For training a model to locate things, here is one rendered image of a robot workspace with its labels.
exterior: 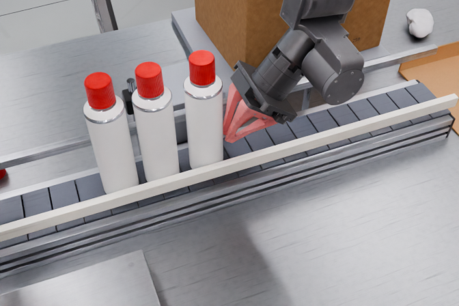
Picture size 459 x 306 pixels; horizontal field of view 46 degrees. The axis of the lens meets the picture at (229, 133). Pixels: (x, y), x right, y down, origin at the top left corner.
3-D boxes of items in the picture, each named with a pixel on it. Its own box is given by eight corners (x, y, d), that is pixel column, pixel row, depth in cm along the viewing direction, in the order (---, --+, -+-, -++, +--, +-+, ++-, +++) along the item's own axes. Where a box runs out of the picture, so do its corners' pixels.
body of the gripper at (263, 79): (258, 113, 71) (294, 71, 68) (229, 68, 78) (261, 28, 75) (290, 126, 75) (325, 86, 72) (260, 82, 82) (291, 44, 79)
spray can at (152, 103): (150, 194, 79) (132, 87, 64) (141, 168, 82) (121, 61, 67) (184, 184, 80) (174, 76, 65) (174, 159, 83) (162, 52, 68)
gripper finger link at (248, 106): (216, 146, 75) (257, 96, 72) (199, 113, 80) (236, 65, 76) (250, 157, 80) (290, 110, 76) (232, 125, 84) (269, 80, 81)
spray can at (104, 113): (108, 205, 77) (79, 98, 62) (100, 179, 80) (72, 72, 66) (143, 195, 78) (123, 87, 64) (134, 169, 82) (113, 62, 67)
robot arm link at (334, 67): (346, -30, 69) (289, -25, 66) (401, 20, 62) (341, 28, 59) (320, 48, 78) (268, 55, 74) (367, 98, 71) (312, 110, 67)
